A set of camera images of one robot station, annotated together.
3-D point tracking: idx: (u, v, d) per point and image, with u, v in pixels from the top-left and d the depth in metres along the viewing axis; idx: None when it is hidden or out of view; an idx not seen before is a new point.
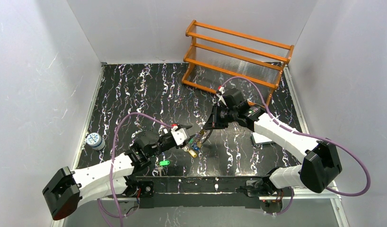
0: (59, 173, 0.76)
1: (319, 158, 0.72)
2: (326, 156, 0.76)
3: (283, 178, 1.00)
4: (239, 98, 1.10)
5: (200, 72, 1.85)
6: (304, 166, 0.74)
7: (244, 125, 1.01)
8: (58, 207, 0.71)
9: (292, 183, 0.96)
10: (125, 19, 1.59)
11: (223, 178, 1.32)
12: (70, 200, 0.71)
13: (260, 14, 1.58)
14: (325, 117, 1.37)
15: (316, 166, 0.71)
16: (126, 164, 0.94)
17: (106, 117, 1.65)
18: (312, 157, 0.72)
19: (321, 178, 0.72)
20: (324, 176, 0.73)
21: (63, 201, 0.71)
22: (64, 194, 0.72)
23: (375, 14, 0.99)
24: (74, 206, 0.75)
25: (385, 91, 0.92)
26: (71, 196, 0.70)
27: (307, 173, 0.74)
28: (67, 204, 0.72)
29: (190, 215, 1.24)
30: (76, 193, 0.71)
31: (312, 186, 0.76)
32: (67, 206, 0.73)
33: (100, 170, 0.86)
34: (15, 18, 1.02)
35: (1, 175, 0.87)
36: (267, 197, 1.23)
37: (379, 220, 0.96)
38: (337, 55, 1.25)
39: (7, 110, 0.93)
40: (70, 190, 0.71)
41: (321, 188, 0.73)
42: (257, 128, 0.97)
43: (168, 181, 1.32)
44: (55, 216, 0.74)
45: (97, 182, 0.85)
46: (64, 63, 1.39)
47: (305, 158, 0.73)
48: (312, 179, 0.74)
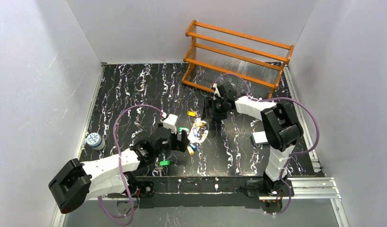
0: (68, 166, 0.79)
1: (272, 111, 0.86)
2: (286, 117, 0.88)
3: (271, 162, 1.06)
4: (230, 87, 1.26)
5: (200, 72, 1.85)
6: (262, 121, 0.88)
7: (229, 108, 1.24)
8: (67, 199, 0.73)
9: (277, 165, 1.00)
10: (125, 19, 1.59)
11: (223, 178, 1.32)
12: (80, 192, 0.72)
13: (260, 14, 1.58)
14: (324, 117, 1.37)
15: (268, 115, 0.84)
16: (132, 159, 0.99)
17: (106, 117, 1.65)
18: (267, 110, 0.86)
19: (275, 126, 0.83)
20: (280, 127, 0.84)
21: (73, 192, 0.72)
22: (74, 185, 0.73)
23: (376, 14, 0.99)
24: (82, 199, 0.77)
25: (385, 91, 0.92)
26: (81, 186, 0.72)
27: (266, 126, 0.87)
28: (77, 195, 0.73)
29: (190, 215, 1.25)
30: (87, 183, 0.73)
31: (274, 141, 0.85)
32: (76, 198, 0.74)
33: (108, 163, 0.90)
34: (15, 18, 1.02)
35: (1, 175, 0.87)
36: (267, 197, 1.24)
37: (379, 220, 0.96)
38: (337, 55, 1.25)
39: (7, 110, 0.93)
40: (80, 180, 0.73)
41: (279, 139, 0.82)
42: (239, 108, 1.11)
43: (168, 181, 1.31)
44: (63, 209, 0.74)
45: (105, 175, 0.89)
46: (64, 63, 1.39)
47: (261, 111, 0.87)
48: (270, 130, 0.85)
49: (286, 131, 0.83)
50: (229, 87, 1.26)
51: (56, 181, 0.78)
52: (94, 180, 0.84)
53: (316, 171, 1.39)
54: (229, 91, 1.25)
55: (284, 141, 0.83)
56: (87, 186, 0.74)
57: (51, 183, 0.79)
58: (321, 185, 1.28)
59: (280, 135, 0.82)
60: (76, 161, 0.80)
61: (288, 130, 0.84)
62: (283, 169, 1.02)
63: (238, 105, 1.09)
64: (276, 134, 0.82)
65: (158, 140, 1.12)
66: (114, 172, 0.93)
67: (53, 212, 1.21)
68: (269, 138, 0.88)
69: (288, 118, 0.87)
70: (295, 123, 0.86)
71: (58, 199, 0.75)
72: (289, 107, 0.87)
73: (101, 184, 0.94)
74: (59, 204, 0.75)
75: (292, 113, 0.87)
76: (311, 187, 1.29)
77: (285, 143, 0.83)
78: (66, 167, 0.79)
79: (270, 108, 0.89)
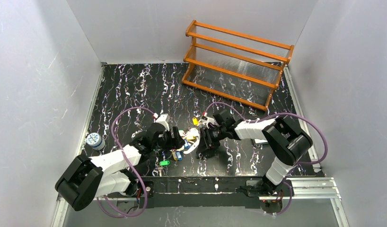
0: (76, 162, 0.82)
1: (273, 127, 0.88)
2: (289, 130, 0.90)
3: (274, 170, 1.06)
4: (226, 114, 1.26)
5: (200, 72, 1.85)
6: (267, 140, 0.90)
7: (231, 137, 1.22)
8: (82, 192, 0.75)
9: (283, 173, 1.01)
10: (125, 19, 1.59)
11: (223, 178, 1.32)
12: (93, 183, 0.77)
13: (260, 14, 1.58)
14: (324, 117, 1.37)
15: (272, 133, 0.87)
16: (133, 153, 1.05)
17: (106, 117, 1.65)
18: (268, 127, 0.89)
19: (283, 142, 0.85)
20: (287, 142, 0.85)
21: (86, 185, 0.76)
22: (85, 178, 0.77)
23: (376, 14, 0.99)
24: (93, 193, 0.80)
25: (385, 91, 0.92)
26: (95, 176, 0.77)
27: (273, 143, 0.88)
28: (91, 187, 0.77)
29: (190, 215, 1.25)
30: (99, 174, 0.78)
31: (285, 157, 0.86)
32: (89, 191, 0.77)
33: (114, 157, 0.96)
34: (15, 18, 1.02)
35: (0, 174, 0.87)
36: (267, 197, 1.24)
37: (380, 221, 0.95)
38: (337, 55, 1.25)
39: (7, 110, 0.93)
40: (93, 171, 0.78)
41: (290, 154, 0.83)
42: (241, 133, 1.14)
43: (168, 181, 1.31)
44: (76, 205, 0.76)
45: (113, 168, 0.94)
46: (64, 63, 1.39)
47: (263, 130, 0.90)
48: (278, 146, 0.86)
49: (294, 144, 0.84)
50: (226, 115, 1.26)
51: (64, 179, 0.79)
52: (105, 173, 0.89)
53: (316, 171, 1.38)
54: (226, 118, 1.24)
55: (295, 154, 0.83)
56: (99, 177, 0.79)
57: (57, 183, 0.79)
58: (321, 185, 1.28)
59: (290, 149, 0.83)
60: (83, 157, 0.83)
61: (295, 142, 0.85)
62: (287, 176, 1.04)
63: (238, 131, 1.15)
64: (285, 148, 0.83)
65: (155, 133, 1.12)
66: (120, 165, 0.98)
67: (53, 212, 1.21)
68: (279, 155, 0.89)
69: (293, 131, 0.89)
70: (300, 133, 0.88)
71: (70, 197, 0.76)
72: (289, 120, 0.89)
73: (107, 181, 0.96)
74: (72, 201, 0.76)
75: (294, 125, 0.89)
76: (311, 187, 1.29)
77: (296, 156, 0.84)
78: (73, 164, 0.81)
79: (270, 125, 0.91)
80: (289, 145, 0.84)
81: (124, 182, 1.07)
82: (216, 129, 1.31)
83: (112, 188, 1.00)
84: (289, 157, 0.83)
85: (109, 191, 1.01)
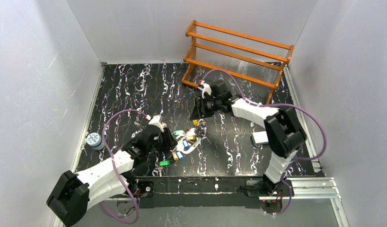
0: (63, 179, 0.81)
1: (275, 118, 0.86)
2: (289, 123, 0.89)
3: (272, 167, 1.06)
4: (224, 87, 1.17)
5: (200, 72, 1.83)
6: (266, 129, 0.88)
7: (224, 111, 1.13)
8: (69, 210, 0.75)
9: (279, 169, 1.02)
10: (125, 19, 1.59)
11: (223, 178, 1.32)
12: (80, 200, 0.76)
13: (260, 14, 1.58)
14: (324, 117, 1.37)
15: (273, 124, 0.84)
16: (125, 159, 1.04)
17: (106, 117, 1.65)
18: (269, 118, 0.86)
19: (280, 135, 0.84)
20: (285, 135, 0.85)
21: (73, 203, 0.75)
22: (72, 196, 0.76)
23: (376, 13, 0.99)
24: (81, 209, 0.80)
25: (385, 91, 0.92)
26: (81, 195, 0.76)
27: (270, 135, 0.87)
28: (78, 205, 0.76)
29: (190, 215, 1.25)
30: (85, 191, 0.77)
31: (278, 149, 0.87)
32: (76, 209, 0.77)
33: (102, 169, 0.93)
34: (15, 18, 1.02)
35: (1, 175, 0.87)
36: (267, 197, 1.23)
37: (379, 220, 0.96)
38: (337, 55, 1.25)
39: (7, 110, 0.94)
40: (78, 190, 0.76)
41: (284, 148, 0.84)
42: (234, 110, 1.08)
43: (168, 181, 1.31)
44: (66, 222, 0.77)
45: (102, 179, 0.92)
46: (64, 63, 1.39)
47: (265, 120, 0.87)
48: (275, 138, 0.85)
49: (290, 138, 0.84)
50: (224, 87, 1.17)
51: (53, 197, 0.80)
52: (93, 187, 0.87)
53: (316, 171, 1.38)
54: (224, 92, 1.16)
55: (289, 148, 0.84)
56: (85, 194, 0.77)
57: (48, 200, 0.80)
58: (321, 185, 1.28)
59: (285, 144, 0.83)
60: (70, 173, 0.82)
61: (292, 137, 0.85)
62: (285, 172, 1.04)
63: (234, 109, 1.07)
64: (281, 142, 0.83)
65: (150, 135, 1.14)
66: (110, 175, 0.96)
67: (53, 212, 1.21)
68: (272, 145, 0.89)
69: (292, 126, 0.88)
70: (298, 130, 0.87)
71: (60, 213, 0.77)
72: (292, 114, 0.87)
73: (100, 190, 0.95)
74: (62, 218, 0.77)
75: (294, 119, 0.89)
76: (311, 187, 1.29)
77: (289, 150, 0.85)
78: (60, 181, 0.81)
79: (272, 115, 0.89)
80: (285, 139, 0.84)
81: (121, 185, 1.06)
82: (211, 100, 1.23)
83: (109, 194, 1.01)
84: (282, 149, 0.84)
85: (108, 196, 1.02)
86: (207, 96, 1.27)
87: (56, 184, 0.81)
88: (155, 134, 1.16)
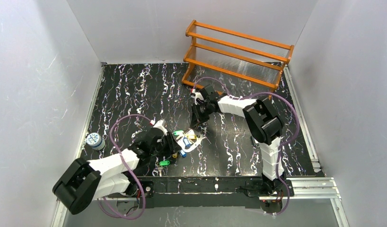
0: (74, 166, 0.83)
1: (253, 107, 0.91)
2: (267, 111, 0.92)
3: (265, 161, 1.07)
4: (212, 89, 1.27)
5: (200, 72, 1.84)
6: (246, 118, 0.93)
7: (213, 109, 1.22)
8: (78, 196, 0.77)
9: (270, 161, 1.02)
10: (125, 19, 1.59)
11: (223, 178, 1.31)
12: (91, 186, 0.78)
13: (260, 14, 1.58)
14: (324, 117, 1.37)
15: (250, 112, 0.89)
16: (131, 157, 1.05)
17: (106, 117, 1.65)
18: (248, 108, 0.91)
19: (258, 123, 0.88)
20: (262, 122, 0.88)
21: (83, 188, 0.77)
22: (83, 182, 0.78)
23: (376, 13, 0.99)
24: (90, 197, 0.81)
25: (385, 91, 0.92)
26: (93, 180, 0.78)
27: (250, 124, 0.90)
28: (87, 191, 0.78)
29: (190, 214, 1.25)
30: (97, 178, 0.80)
31: (258, 136, 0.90)
32: (86, 195, 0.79)
33: (112, 161, 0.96)
34: (14, 18, 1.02)
35: (0, 175, 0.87)
36: (267, 197, 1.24)
37: (379, 220, 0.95)
38: (337, 55, 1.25)
39: (7, 110, 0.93)
40: (91, 175, 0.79)
41: (263, 135, 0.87)
42: (221, 107, 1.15)
43: (168, 181, 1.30)
44: (73, 208, 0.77)
45: (110, 171, 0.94)
46: (64, 63, 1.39)
47: (243, 109, 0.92)
48: (254, 126, 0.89)
49: (268, 124, 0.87)
50: (211, 89, 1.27)
51: (62, 182, 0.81)
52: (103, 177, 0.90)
53: (316, 171, 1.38)
54: (211, 93, 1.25)
55: (268, 134, 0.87)
56: (97, 181, 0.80)
57: (55, 186, 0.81)
58: (321, 185, 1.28)
59: (264, 130, 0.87)
60: (82, 161, 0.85)
61: (269, 124, 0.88)
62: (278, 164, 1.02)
63: (221, 106, 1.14)
64: (259, 129, 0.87)
65: (154, 138, 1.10)
66: (119, 168, 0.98)
67: (53, 212, 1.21)
68: (253, 134, 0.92)
69: (269, 114, 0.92)
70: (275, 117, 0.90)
71: (67, 199, 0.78)
72: (268, 102, 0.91)
73: (105, 184, 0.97)
74: (69, 204, 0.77)
75: (272, 107, 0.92)
76: (311, 187, 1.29)
77: (269, 136, 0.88)
78: (72, 168, 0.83)
79: (250, 105, 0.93)
80: (263, 126, 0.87)
81: (124, 183, 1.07)
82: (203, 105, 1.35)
83: (111, 190, 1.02)
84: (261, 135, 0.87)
85: (109, 192, 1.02)
86: (200, 102, 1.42)
87: (66, 170, 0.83)
88: (159, 136, 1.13)
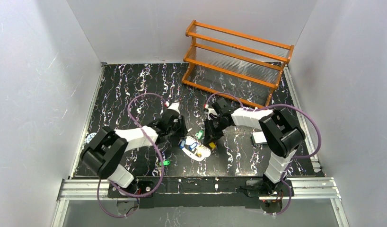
0: (101, 133, 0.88)
1: (270, 118, 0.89)
2: (285, 122, 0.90)
3: (272, 167, 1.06)
4: (224, 102, 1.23)
5: (200, 72, 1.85)
6: (263, 130, 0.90)
7: (226, 122, 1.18)
8: (108, 159, 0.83)
9: (279, 169, 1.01)
10: (125, 19, 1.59)
11: (223, 178, 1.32)
12: (119, 151, 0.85)
13: (259, 14, 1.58)
14: (324, 117, 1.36)
15: (268, 123, 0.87)
16: (151, 131, 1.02)
17: (106, 117, 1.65)
18: (264, 118, 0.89)
19: (277, 134, 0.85)
20: (281, 134, 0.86)
21: (113, 152, 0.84)
22: (112, 147, 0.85)
23: (376, 13, 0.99)
24: (116, 162, 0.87)
25: (385, 91, 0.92)
26: (121, 146, 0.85)
27: (268, 135, 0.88)
28: (116, 156, 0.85)
29: (190, 214, 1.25)
30: (125, 143, 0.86)
31: (277, 148, 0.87)
32: (114, 159, 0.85)
33: (135, 132, 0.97)
34: (15, 18, 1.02)
35: (0, 175, 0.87)
36: (267, 197, 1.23)
37: (379, 220, 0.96)
38: (337, 55, 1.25)
39: (7, 110, 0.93)
40: (118, 141, 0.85)
41: (282, 147, 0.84)
42: (235, 119, 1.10)
43: (169, 181, 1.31)
44: (102, 171, 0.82)
45: (134, 142, 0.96)
46: (64, 63, 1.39)
47: (259, 121, 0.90)
48: (272, 138, 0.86)
49: (287, 136, 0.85)
50: (224, 102, 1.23)
51: (90, 148, 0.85)
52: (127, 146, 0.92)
53: (316, 171, 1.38)
54: (224, 107, 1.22)
55: (288, 146, 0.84)
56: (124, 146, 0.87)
57: (82, 151, 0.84)
58: (321, 185, 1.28)
59: (283, 142, 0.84)
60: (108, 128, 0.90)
61: (288, 135, 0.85)
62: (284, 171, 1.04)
63: (234, 118, 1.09)
64: (279, 141, 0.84)
65: (171, 117, 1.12)
66: (142, 140, 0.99)
67: (53, 212, 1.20)
68: (272, 146, 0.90)
69: (288, 124, 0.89)
70: (295, 127, 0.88)
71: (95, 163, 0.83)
72: (286, 112, 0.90)
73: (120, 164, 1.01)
74: (98, 168, 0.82)
75: (290, 117, 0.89)
76: (311, 187, 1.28)
77: (289, 149, 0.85)
78: (99, 135, 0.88)
79: (268, 116, 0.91)
80: (282, 137, 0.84)
81: (129, 176, 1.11)
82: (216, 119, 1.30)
83: (120, 177, 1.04)
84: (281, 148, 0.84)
85: (117, 178, 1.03)
86: (213, 117, 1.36)
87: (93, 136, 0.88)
88: (175, 117, 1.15)
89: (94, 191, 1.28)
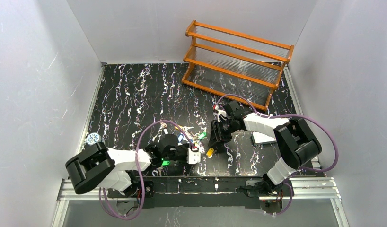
0: (94, 147, 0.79)
1: (285, 127, 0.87)
2: (300, 132, 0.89)
3: (276, 169, 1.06)
4: (236, 105, 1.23)
5: (200, 72, 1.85)
6: (277, 140, 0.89)
7: (238, 126, 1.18)
8: (90, 178, 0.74)
9: (285, 175, 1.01)
10: (125, 19, 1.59)
11: (223, 178, 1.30)
12: (103, 173, 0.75)
13: (259, 14, 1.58)
14: (324, 117, 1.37)
15: (283, 133, 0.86)
16: (145, 158, 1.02)
17: (106, 117, 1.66)
18: (279, 127, 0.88)
19: (292, 145, 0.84)
20: (297, 145, 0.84)
21: (96, 173, 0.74)
22: (96, 167, 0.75)
23: (377, 13, 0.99)
24: (97, 182, 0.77)
25: (384, 92, 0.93)
26: (107, 168, 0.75)
27: (283, 145, 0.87)
28: (97, 178, 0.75)
29: (190, 214, 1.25)
30: (111, 166, 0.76)
31: (291, 160, 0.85)
32: (95, 180, 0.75)
33: (128, 155, 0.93)
34: (15, 18, 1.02)
35: (1, 175, 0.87)
36: (267, 197, 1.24)
37: (379, 220, 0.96)
38: (337, 55, 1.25)
39: (7, 110, 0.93)
40: (105, 162, 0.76)
41: (297, 160, 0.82)
42: (247, 124, 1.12)
43: (168, 181, 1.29)
44: (79, 188, 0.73)
45: (123, 165, 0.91)
46: (64, 63, 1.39)
47: (275, 129, 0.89)
48: (287, 149, 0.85)
49: (303, 148, 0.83)
50: (236, 105, 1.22)
51: (77, 159, 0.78)
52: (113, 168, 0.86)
53: (314, 166, 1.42)
54: (236, 109, 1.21)
55: (302, 159, 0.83)
56: (109, 170, 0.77)
57: (68, 161, 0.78)
58: (321, 185, 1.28)
59: (298, 154, 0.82)
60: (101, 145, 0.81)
61: (304, 146, 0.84)
62: (288, 177, 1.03)
63: (247, 123, 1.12)
64: (294, 152, 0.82)
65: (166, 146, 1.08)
66: (131, 165, 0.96)
67: (53, 212, 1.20)
68: (285, 157, 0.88)
69: (304, 135, 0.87)
70: (311, 139, 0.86)
71: (74, 179, 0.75)
72: (303, 123, 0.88)
73: (111, 177, 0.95)
74: (77, 183, 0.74)
75: (307, 129, 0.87)
76: (311, 187, 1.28)
77: (303, 161, 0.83)
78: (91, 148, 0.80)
79: (283, 125, 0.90)
80: (297, 149, 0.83)
81: (126, 182, 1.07)
82: (226, 123, 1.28)
83: (113, 184, 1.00)
84: (295, 161, 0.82)
85: (110, 187, 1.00)
86: (223, 119, 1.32)
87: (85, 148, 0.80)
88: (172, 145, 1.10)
89: (94, 191, 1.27)
